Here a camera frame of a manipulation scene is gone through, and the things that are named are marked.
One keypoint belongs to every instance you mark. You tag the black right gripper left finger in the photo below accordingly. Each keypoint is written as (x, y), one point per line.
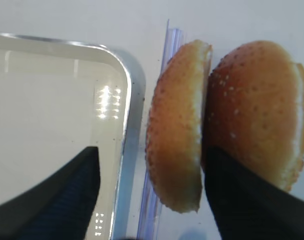
(60, 207)

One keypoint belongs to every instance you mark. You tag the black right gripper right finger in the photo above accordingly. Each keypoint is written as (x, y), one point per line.
(245, 206)

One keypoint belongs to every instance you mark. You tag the sesame top bun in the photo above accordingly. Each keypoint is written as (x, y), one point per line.
(174, 128)

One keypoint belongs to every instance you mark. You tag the sesame bun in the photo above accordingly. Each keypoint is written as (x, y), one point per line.
(255, 111)
(174, 128)

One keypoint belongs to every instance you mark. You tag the silver metal tray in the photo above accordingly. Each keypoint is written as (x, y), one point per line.
(56, 98)

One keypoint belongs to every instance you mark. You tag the long clear rail right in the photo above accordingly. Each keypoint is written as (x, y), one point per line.
(150, 209)

